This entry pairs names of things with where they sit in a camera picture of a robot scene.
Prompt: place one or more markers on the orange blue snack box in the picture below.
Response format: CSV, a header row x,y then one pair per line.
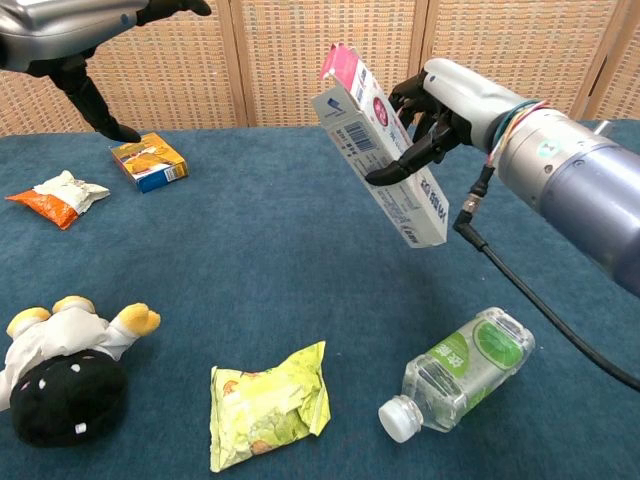
x,y
155,165

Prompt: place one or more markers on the orange white snack packet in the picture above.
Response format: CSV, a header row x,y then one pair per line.
x,y
55,200

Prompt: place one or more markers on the woven wooden folding screen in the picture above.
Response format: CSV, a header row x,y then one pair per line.
x,y
280,60

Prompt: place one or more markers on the yellow green snack bag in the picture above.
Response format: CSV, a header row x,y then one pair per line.
x,y
265,410

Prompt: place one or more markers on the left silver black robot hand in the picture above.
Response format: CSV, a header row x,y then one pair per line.
x,y
50,30

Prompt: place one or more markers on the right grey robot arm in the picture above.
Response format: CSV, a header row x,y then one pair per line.
x,y
575,175

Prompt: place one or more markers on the clear bottle green label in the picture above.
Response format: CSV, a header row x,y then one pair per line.
x,y
465,370

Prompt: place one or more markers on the blue felt table cover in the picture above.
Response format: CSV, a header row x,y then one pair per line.
x,y
275,250

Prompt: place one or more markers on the white pink toothpaste box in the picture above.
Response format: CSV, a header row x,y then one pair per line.
x,y
350,130

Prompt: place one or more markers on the plush doll black head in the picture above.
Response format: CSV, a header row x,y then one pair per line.
x,y
65,400

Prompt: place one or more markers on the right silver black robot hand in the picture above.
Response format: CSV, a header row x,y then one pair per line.
x,y
465,100

